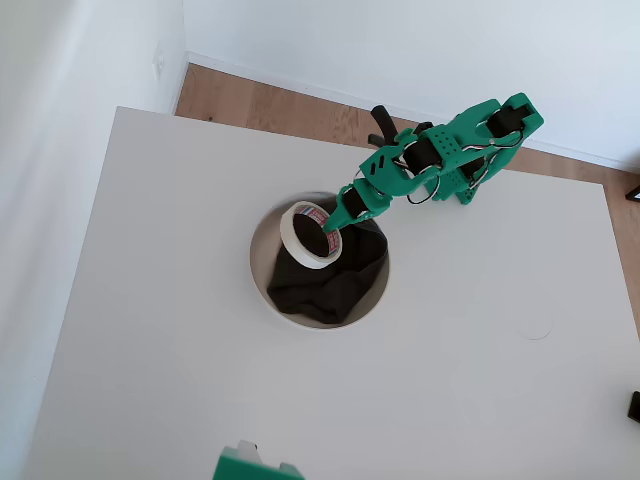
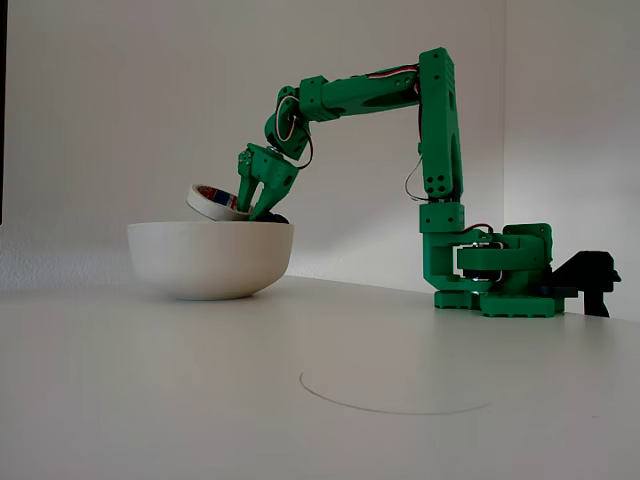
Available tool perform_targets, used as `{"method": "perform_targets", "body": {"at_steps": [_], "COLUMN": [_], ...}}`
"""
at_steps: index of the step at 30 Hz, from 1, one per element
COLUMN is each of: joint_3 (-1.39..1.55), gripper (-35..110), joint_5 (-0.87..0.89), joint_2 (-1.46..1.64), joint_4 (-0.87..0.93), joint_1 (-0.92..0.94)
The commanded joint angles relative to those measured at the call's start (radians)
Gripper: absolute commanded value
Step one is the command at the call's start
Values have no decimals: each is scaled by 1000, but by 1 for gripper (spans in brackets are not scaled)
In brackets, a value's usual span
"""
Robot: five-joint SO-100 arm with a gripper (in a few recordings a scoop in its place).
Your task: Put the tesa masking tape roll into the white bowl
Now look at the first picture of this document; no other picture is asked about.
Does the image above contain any white masking tape roll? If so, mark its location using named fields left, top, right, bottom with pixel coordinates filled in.
left=279, top=199, right=344, bottom=272

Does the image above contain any dark grey cloth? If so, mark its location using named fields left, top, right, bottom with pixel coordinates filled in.
left=266, top=197, right=390, bottom=326

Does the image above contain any white round bowl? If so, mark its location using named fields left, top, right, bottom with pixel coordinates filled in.
left=248, top=191, right=391, bottom=332

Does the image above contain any black clamp with round handle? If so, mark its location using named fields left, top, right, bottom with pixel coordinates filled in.
left=368, top=104, right=402, bottom=150

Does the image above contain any white wall socket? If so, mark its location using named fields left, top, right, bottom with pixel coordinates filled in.
left=151, top=42, right=168, bottom=81

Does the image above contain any green and white plastic mount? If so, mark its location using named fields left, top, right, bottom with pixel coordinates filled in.
left=213, top=439, right=306, bottom=480

